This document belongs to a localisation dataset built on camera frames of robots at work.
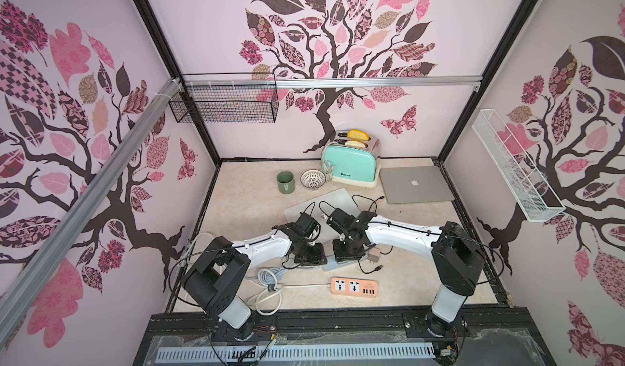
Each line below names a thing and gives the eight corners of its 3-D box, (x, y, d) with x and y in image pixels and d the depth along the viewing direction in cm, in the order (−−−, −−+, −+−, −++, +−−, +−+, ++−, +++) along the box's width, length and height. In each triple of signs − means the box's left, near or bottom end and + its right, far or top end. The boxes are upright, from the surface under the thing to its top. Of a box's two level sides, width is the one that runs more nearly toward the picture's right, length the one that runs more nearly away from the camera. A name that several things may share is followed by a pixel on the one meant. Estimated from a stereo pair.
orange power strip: (330, 294, 82) (330, 291, 79) (330, 279, 85) (331, 276, 83) (377, 298, 81) (379, 295, 79) (375, 282, 84) (377, 279, 82)
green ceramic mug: (278, 194, 110) (275, 183, 104) (280, 181, 115) (277, 171, 109) (294, 193, 110) (293, 183, 104) (295, 181, 115) (294, 171, 109)
